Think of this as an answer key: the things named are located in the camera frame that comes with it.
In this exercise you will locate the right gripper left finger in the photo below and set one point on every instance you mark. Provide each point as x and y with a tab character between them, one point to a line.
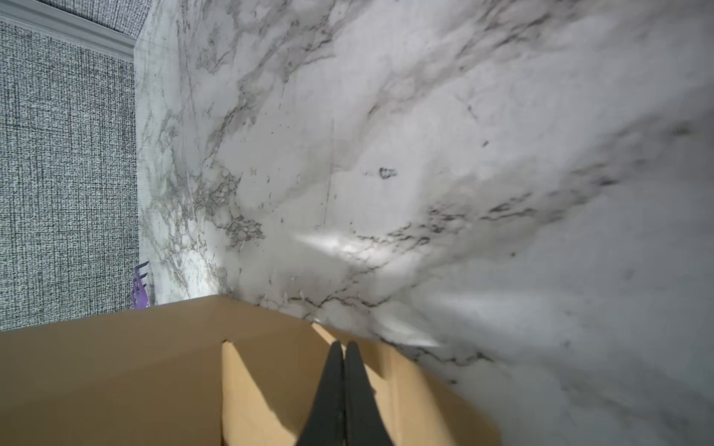
326	422

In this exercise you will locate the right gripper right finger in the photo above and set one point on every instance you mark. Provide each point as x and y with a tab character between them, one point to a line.
362	401

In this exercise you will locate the brown cardboard box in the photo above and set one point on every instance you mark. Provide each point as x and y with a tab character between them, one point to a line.
213	371

